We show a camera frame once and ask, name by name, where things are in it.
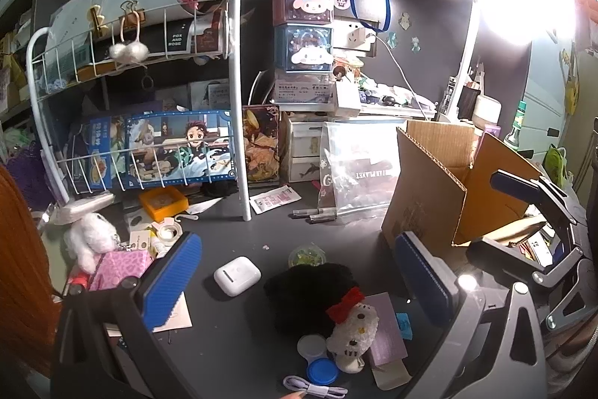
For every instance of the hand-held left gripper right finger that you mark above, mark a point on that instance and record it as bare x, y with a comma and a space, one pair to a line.
423, 282

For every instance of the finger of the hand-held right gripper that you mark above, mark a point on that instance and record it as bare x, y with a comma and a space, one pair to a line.
504, 252
511, 186

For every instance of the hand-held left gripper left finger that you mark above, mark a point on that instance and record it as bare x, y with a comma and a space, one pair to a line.
173, 282

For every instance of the white cat plush red bow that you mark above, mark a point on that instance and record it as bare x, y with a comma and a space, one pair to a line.
352, 333

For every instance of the brown cardboard box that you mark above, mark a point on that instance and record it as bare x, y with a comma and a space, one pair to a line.
420, 193

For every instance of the black fluffy plush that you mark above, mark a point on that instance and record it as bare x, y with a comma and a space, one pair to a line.
299, 301

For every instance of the white lined notepaper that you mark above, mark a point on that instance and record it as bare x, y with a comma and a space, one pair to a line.
180, 317

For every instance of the small blue clip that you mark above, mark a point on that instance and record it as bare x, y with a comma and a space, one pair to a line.
404, 325

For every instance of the clear tape roll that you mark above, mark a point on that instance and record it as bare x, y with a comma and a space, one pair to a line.
169, 231

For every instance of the pink patterned box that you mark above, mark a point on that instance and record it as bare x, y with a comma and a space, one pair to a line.
121, 270

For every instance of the green glass bottle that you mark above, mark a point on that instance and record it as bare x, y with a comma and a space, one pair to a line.
515, 130

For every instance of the white earbuds case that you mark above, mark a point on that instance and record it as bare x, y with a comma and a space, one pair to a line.
233, 276

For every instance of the white jar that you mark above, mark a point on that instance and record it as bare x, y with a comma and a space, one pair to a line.
486, 111

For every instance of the orange square box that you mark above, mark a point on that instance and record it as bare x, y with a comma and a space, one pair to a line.
163, 202

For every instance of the white bunny plush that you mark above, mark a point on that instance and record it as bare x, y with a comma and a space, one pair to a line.
88, 240

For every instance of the pale green wardrobe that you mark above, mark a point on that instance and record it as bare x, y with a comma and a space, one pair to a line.
542, 76

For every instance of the yellow hanging toy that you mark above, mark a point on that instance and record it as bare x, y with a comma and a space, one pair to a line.
571, 86

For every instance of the pair of grey markers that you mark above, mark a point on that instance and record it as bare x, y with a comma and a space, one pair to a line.
322, 217

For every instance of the small green round container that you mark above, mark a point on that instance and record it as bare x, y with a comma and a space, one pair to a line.
306, 254

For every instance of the clear plastic zip bag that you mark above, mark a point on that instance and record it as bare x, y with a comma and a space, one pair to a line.
359, 174

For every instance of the red and white packet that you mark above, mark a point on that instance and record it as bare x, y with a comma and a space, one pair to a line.
274, 199

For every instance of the white desk lamp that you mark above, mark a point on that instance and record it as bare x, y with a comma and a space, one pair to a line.
462, 62

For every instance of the blue anime print box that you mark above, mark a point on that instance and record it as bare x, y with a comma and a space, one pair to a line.
177, 146

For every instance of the white and blue lens case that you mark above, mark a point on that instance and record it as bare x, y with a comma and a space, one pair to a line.
322, 373

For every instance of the silver pen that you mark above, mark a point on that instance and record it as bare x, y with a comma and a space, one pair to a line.
306, 212

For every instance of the orange cloth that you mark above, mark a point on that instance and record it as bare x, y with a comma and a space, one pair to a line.
23, 277

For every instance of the orange anime card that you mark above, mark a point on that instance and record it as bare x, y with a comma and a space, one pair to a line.
261, 144

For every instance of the white mini drawer unit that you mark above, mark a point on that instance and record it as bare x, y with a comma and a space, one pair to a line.
303, 146

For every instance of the small white box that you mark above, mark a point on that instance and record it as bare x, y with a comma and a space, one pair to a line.
348, 100

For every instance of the white labelled box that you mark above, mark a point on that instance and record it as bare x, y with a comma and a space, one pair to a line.
303, 89

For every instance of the black book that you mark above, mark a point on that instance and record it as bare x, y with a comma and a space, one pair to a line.
179, 36

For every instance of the blue cartoon storage box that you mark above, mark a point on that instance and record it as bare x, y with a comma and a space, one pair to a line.
303, 48

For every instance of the pink cartoon storage box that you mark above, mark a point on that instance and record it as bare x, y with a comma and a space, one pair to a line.
303, 1

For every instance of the wall socket with charger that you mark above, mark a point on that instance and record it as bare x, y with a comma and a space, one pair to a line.
359, 36

